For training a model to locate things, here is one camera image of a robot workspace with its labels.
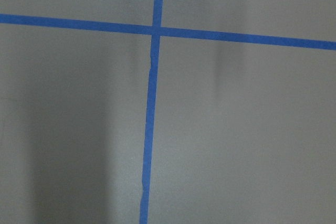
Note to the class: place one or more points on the blue tape line crossing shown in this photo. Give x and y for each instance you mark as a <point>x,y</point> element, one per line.
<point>165,31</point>

